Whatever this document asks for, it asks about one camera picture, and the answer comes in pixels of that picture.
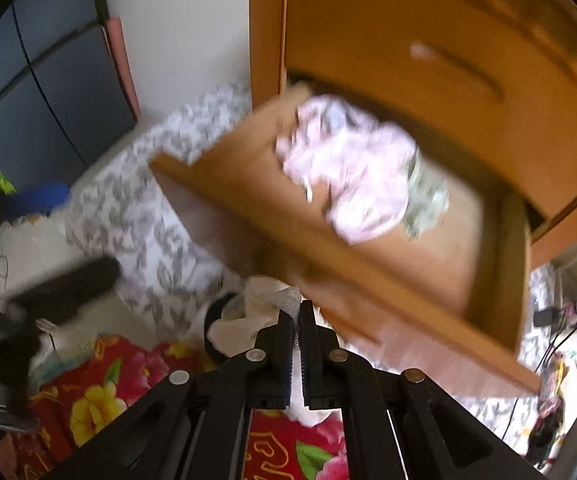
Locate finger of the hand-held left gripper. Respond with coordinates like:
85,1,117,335
7,254,122,327
0,182,72,222

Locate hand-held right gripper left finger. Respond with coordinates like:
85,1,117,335
43,309,293,480

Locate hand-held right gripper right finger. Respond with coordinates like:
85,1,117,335
299,300,564,480

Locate white lace-trimmed garment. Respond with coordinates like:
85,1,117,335
205,274,342,427

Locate wooden drawer with slot handle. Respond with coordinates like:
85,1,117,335
148,82,543,397

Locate pale pink striped garment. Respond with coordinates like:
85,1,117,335
273,94,420,247

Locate floral bedsheet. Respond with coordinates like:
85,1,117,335
62,82,560,442

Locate dark blue cabinet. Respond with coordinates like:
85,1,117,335
0,0,140,197

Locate red floral blanket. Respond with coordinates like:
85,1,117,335
10,334,355,480

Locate black adapter cable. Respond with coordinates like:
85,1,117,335
537,299,577,372

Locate wooden drawer with oval handle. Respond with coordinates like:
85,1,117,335
282,0,577,222

